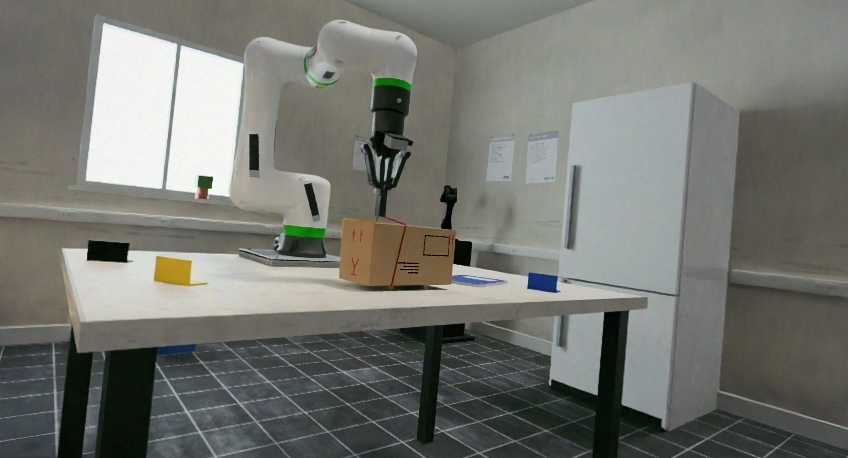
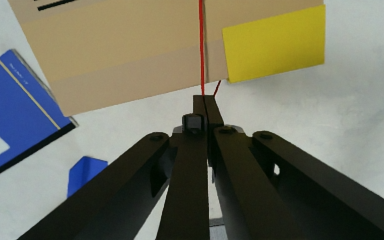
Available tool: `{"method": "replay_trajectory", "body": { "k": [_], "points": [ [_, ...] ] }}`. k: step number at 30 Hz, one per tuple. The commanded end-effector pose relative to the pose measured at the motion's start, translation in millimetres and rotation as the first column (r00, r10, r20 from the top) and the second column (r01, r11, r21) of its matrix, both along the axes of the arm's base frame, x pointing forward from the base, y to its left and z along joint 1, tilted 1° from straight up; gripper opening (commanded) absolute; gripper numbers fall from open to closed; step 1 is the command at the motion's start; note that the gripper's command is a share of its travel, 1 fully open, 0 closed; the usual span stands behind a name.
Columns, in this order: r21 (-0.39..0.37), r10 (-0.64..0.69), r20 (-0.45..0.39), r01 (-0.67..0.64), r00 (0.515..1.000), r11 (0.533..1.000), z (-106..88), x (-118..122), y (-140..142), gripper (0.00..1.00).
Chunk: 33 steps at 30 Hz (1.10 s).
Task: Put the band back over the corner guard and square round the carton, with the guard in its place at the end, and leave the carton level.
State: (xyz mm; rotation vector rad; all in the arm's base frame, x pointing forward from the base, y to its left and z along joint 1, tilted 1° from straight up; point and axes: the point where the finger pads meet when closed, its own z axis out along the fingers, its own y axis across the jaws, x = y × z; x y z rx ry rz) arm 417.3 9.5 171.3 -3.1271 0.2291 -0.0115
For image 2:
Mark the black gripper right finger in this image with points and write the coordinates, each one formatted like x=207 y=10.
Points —
x=311 y=195

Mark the blue notebook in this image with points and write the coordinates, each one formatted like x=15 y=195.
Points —
x=30 y=117

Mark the brown cardboard box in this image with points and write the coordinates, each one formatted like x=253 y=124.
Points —
x=100 y=53

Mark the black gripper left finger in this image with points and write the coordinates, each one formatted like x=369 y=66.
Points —
x=115 y=204

